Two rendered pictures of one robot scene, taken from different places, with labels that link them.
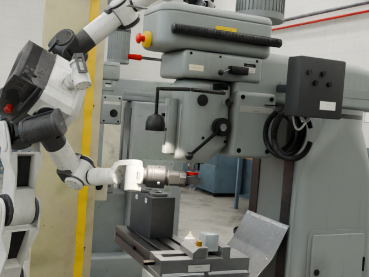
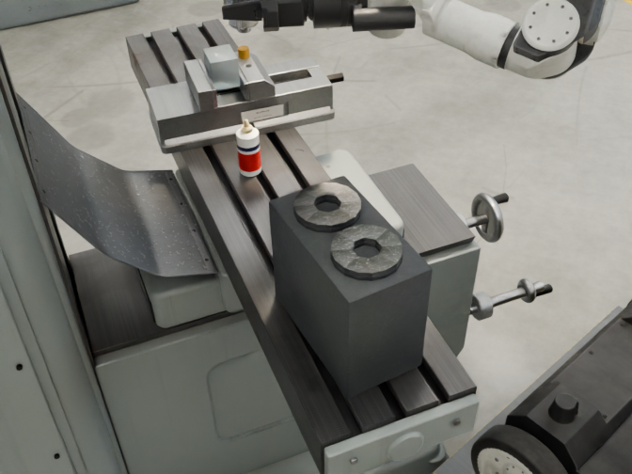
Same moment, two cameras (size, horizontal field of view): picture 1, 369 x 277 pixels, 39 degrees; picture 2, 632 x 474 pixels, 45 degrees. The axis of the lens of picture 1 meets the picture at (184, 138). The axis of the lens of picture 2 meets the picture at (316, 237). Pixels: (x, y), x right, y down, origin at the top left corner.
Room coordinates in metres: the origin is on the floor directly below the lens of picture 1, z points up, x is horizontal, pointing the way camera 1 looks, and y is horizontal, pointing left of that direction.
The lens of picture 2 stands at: (3.18, 0.13, 1.77)
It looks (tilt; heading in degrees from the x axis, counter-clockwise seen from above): 42 degrees down; 183
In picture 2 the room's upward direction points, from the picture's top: 1 degrees counter-clockwise
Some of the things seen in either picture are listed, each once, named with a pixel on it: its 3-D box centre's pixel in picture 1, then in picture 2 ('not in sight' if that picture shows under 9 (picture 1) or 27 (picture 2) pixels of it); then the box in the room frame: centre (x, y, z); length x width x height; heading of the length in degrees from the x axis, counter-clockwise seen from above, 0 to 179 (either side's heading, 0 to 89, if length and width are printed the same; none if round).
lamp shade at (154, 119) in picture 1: (155, 122); not in sight; (1.90, 0.11, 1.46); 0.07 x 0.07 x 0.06
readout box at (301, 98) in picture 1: (316, 88); not in sight; (1.86, -0.45, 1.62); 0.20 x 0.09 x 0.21; 115
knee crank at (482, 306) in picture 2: not in sight; (511, 295); (1.95, 0.50, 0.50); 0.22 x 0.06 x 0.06; 115
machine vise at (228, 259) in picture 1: (199, 258); (239, 92); (1.87, -0.09, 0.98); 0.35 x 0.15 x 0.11; 112
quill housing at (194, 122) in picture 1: (197, 121); not in sight; (2.04, -0.05, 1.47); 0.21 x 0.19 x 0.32; 25
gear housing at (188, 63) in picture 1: (210, 68); not in sight; (2.06, -0.08, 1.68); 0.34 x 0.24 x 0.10; 115
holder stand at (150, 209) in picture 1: (151, 211); (345, 279); (2.43, 0.13, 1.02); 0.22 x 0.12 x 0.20; 31
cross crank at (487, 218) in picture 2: not in sight; (473, 221); (1.83, 0.41, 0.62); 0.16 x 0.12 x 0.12; 115
